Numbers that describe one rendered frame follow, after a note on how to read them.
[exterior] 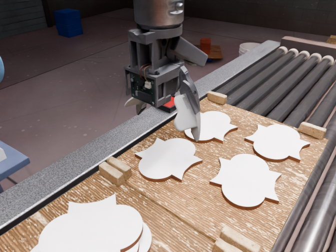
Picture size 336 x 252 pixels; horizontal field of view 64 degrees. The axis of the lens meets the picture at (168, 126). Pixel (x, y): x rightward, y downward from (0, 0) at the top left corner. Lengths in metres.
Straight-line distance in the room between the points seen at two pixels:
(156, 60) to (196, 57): 0.10
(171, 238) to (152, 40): 0.31
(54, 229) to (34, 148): 1.93
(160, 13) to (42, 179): 0.42
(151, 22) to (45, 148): 2.00
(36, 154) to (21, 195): 1.68
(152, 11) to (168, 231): 0.34
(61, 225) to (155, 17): 0.33
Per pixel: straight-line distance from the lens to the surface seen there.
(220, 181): 0.55
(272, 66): 1.19
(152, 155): 0.60
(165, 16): 0.41
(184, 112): 0.47
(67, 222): 0.46
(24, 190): 0.63
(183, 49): 0.46
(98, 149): 0.68
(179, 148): 0.61
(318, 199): 0.62
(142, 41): 0.41
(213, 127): 0.69
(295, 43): 1.47
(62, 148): 2.29
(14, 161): 0.80
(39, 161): 2.22
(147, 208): 0.51
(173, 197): 0.52
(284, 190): 0.58
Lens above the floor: 1.33
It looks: 34 degrees down
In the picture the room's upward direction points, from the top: straight up
